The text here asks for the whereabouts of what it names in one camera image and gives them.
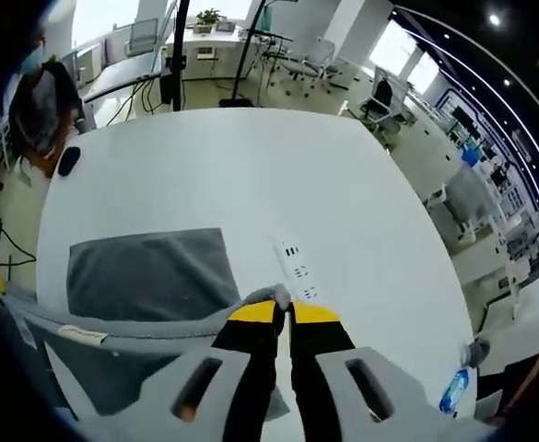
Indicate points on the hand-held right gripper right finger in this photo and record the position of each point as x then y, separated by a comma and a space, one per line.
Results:
398, 387

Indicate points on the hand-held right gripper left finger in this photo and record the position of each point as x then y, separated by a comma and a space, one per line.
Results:
177, 382

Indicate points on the grey towel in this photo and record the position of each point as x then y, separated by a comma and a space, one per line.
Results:
149, 276

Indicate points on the blue water bottle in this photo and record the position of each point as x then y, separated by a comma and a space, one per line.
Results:
454, 391

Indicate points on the small grey object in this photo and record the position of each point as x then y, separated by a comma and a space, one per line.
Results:
477, 352

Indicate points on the black oval object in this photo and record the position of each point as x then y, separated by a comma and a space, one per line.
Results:
69, 161

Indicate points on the white power strip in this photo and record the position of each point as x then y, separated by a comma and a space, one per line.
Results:
294, 267

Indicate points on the black tripod pole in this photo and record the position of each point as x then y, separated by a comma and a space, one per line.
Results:
180, 55

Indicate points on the black-backed office chair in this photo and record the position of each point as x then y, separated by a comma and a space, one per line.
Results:
382, 99

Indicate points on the small potted desk plant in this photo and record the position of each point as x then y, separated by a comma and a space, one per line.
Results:
208, 19

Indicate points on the black light stand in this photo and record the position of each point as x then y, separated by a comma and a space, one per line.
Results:
246, 55

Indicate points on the white mesh office chair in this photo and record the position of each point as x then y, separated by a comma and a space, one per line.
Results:
317, 60

